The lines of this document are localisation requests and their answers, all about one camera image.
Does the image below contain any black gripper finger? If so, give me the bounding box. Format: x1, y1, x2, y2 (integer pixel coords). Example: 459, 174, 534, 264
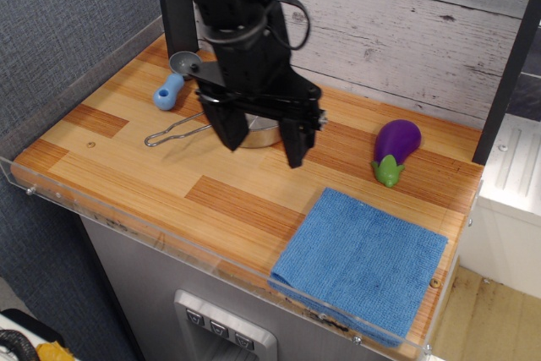
201, 101, 248, 151
279, 118, 318, 168

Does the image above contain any blue grey measuring scoop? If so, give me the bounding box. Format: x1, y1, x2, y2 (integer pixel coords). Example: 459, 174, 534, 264
153, 52, 202, 111

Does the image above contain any blue microfiber cloth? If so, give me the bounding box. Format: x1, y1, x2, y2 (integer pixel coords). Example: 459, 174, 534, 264
269, 188, 447, 347

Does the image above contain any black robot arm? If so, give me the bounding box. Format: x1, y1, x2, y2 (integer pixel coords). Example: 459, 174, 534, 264
190, 0, 326, 168

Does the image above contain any grey toy fridge cabinet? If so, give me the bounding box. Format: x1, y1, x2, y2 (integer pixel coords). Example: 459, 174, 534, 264
82, 218, 383, 360

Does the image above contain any clear acrylic table guard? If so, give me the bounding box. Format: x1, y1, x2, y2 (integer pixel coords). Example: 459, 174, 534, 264
1, 19, 484, 360

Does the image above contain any black vertical post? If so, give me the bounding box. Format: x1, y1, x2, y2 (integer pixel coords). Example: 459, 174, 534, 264
472, 0, 540, 165
160, 0, 199, 57

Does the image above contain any white toy sink unit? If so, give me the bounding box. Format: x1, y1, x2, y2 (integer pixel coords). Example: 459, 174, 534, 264
457, 114, 540, 298

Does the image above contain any black vertical post right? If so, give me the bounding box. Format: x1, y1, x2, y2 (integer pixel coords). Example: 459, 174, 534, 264
472, 0, 540, 165

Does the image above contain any black vertical post left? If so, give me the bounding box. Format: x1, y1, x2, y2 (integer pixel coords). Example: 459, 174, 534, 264
160, 0, 199, 57

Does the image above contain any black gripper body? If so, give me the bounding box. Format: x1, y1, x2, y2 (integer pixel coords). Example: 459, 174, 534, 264
192, 9, 327, 131

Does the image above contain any stainless steel pan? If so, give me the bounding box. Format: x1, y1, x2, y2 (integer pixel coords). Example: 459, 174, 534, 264
145, 112, 281, 149

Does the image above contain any silver dispenser button panel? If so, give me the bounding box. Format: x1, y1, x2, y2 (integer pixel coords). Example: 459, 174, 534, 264
174, 289, 278, 360

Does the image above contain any purple toy eggplant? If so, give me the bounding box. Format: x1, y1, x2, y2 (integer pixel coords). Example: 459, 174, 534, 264
371, 119, 422, 188

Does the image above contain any yellow tape piece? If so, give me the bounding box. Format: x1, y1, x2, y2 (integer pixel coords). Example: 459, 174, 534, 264
36, 342, 77, 361

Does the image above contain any black braided cable sleeve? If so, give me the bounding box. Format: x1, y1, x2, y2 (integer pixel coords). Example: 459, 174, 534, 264
0, 328, 37, 361

